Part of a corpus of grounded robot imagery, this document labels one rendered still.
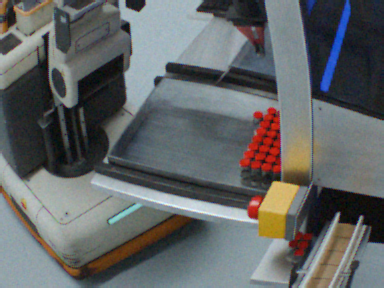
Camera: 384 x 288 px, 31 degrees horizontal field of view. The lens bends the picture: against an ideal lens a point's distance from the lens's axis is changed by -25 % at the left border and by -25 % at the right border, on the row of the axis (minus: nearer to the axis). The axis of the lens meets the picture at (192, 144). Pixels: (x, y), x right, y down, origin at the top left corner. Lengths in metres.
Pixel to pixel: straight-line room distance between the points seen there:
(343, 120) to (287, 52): 0.15
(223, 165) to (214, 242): 1.08
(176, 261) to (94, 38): 0.85
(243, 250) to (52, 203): 0.66
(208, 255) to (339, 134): 1.43
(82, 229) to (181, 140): 0.80
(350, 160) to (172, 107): 0.59
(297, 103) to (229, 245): 1.44
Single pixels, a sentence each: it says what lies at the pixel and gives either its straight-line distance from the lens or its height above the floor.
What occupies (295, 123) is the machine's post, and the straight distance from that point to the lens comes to 1.35.
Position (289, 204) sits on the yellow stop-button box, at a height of 1.03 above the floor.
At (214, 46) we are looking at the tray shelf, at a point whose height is 0.88.
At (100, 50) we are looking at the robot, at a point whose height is 0.80.
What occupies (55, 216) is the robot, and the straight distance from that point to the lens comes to 2.51.
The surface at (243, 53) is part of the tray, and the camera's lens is 1.96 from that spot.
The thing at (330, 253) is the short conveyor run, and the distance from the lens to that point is 1.42.
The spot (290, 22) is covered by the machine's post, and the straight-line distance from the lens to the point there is 1.23.
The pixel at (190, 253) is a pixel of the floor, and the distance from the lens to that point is 2.72.
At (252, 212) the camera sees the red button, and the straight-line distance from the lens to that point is 1.41.
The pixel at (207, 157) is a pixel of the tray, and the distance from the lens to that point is 1.70.
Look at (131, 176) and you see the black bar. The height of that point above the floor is 0.90.
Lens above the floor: 2.00
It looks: 40 degrees down
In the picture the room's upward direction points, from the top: 7 degrees counter-clockwise
